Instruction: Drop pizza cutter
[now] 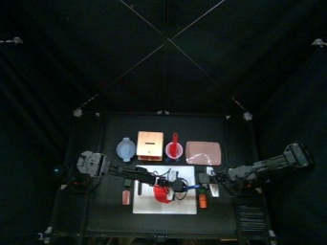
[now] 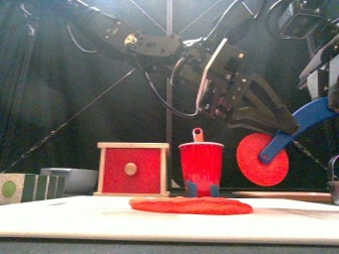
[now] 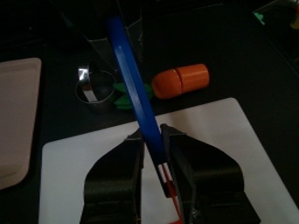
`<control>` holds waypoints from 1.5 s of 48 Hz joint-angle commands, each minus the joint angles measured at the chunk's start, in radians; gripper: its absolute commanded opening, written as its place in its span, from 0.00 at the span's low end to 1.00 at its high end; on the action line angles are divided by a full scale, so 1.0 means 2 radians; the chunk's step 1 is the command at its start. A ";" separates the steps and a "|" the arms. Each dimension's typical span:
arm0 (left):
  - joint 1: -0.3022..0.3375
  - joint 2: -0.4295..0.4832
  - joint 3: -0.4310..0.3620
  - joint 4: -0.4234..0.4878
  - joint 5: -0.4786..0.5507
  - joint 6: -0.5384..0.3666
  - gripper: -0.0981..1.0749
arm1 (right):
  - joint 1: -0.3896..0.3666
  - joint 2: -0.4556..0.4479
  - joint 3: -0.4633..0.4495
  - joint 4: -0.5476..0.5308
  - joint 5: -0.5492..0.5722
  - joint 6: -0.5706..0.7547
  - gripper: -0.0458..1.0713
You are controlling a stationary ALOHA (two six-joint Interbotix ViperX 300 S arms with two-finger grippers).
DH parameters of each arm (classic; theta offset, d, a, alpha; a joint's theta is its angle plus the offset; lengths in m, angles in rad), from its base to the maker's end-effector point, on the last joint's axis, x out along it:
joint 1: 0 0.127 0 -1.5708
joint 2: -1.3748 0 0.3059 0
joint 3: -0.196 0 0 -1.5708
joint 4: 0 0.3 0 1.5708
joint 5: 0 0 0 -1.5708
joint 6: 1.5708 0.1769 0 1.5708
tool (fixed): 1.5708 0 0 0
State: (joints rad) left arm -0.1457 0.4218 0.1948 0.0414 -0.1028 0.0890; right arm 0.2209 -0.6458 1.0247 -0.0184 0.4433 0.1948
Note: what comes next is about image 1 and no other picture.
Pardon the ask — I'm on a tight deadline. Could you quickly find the orange toy carrot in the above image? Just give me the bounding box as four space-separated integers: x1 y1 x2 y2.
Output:
198 193 209 210

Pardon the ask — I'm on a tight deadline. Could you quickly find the silver metal spatula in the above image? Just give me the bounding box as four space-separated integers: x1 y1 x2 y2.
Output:
206 166 222 198

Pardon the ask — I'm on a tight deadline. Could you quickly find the pink square tray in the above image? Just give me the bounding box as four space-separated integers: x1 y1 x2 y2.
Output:
185 141 224 167

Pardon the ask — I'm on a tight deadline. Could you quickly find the wooden toy toaster box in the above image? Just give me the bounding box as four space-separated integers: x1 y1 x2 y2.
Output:
135 130 165 162

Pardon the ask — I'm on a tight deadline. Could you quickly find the light blue bowl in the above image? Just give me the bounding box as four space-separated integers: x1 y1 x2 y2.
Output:
115 137 137 163

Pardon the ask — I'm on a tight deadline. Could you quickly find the white cutting board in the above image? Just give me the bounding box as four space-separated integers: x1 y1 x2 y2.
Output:
133 165 199 215

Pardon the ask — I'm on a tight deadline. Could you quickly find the white printed label sticker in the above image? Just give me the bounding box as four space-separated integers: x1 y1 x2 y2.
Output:
240 205 266 233

